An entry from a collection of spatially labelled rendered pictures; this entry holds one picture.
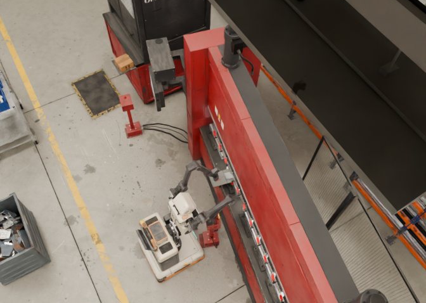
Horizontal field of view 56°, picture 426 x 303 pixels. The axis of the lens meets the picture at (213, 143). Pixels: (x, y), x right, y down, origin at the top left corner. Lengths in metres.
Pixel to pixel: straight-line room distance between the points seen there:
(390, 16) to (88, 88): 6.72
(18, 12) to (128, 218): 4.82
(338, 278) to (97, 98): 4.93
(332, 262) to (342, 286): 0.18
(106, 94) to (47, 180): 1.72
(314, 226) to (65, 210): 3.76
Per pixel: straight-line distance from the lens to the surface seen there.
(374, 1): 0.52
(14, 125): 6.59
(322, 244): 3.29
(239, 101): 3.81
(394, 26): 0.51
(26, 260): 5.43
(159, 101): 4.90
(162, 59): 4.65
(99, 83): 7.12
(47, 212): 6.10
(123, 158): 6.21
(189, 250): 5.25
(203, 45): 4.28
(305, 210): 3.36
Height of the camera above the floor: 5.30
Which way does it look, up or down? 58 degrees down
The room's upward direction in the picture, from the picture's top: 3 degrees clockwise
